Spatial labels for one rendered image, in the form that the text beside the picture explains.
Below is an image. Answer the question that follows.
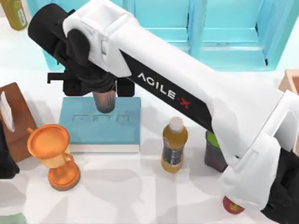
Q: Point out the olive yellow bottle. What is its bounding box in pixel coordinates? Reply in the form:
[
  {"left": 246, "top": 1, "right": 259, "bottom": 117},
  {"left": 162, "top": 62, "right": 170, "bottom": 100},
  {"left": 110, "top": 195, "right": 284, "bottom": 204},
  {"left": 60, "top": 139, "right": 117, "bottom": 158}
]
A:
[{"left": 0, "top": 0, "right": 29, "bottom": 31}]

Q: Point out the orange trophy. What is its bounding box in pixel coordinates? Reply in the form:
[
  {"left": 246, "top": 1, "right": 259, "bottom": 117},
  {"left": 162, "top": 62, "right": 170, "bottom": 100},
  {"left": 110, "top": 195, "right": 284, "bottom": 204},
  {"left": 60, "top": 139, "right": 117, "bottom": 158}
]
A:
[{"left": 26, "top": 123, "right": 81, "bottom": 191}]

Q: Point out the pale green object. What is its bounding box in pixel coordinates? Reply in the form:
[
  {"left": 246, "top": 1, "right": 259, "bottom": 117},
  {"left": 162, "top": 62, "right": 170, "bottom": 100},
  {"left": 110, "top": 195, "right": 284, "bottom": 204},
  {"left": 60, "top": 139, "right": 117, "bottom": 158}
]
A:
[{"left": 0, "top": 213, "right": 28, "bottom": 224}]

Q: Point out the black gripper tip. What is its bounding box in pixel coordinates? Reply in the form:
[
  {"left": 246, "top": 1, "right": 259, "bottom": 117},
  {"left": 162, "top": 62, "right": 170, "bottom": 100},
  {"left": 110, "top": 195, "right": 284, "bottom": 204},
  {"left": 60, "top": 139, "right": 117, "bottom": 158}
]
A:
[{"left": 0, "top": 120, "right": 21, "bottom": 181}]

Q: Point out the orange bottle with white cap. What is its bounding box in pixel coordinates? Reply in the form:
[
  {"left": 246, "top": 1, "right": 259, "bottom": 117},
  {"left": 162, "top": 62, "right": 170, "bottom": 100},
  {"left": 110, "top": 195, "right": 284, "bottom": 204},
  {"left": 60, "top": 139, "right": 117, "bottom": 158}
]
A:
[{"left": 160, "top": 116, "right": 189, "bottom": 174}]

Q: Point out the brown tissue box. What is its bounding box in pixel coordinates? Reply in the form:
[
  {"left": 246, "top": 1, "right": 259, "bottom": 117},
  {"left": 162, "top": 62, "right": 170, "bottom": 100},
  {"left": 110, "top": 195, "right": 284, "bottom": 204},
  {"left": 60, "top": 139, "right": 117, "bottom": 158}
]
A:
[{"left": 0, "top": 81, "right": 38, "bottom": 164}]

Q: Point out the blue book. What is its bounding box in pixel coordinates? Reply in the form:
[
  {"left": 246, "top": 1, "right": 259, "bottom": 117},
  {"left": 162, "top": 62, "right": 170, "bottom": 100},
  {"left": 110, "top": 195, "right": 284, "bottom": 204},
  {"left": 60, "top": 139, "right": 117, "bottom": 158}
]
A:
[{"left": 57, "top": 96, "right": 142, "bottom": 154}]

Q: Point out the white tissue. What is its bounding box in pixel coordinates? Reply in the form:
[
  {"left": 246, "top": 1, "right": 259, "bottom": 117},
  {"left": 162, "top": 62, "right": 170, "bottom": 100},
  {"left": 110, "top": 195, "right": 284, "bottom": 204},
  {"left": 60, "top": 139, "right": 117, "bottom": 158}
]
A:
[{"left": 0, "top": 91, "right": 16, "bottom": 133}]

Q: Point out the brown cylindrical cup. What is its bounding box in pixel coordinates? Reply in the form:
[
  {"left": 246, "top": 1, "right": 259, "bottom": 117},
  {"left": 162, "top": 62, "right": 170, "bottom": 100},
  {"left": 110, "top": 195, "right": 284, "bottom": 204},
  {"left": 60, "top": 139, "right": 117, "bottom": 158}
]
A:
[{"left": 93, "top": 90, "right": 117, "bottom": 114}]

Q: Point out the dark bottle with green cap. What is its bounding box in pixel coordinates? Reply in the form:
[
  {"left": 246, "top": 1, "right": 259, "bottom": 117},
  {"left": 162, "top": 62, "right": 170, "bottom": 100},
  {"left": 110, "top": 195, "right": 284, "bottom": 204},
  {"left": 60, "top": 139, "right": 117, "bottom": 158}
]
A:
[{"left": 204, "top": 130, "right": 228, "bottom": 173}]

